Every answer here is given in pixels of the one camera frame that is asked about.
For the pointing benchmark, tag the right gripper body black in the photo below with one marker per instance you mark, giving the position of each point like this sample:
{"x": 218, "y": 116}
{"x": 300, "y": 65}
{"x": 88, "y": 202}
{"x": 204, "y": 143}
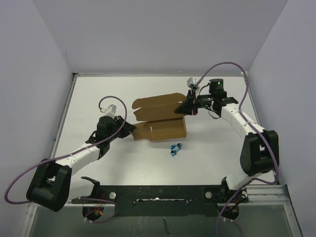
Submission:
{"x": 201, "y": 101}

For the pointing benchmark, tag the brown cardboard box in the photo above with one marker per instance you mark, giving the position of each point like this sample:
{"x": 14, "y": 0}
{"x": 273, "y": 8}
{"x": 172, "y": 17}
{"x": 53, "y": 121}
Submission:
{"x": 157, "y": 120}

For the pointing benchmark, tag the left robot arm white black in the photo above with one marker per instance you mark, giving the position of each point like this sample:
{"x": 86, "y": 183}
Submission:
{"x": 52, "y": 184}

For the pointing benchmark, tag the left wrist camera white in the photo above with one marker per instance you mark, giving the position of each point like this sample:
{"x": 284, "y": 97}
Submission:
{"x": 110, "y": 111}

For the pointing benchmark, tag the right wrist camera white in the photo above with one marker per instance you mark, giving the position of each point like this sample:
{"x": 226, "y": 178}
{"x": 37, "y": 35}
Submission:
{"x": 193, "y": 84}

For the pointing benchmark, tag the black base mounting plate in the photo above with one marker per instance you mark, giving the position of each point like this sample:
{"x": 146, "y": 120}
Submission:
{"x": 165, "y": 201}

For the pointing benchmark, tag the blue toy car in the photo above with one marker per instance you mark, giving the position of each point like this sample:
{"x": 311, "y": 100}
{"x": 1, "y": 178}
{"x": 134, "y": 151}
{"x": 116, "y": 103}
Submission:
{"x": 175, "y": 148}

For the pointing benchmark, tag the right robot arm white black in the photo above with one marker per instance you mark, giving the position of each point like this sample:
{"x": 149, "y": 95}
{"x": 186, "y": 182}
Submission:
{"x": 260, "y": 150}

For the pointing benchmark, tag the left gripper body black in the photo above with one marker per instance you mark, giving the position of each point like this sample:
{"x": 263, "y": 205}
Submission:
{"x": 117, "y": 122}

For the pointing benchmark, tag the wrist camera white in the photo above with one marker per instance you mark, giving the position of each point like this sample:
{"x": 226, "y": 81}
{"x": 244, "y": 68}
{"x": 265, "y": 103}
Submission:
{"x": 193, "y": 84}
{"x": 110, "y": 111}

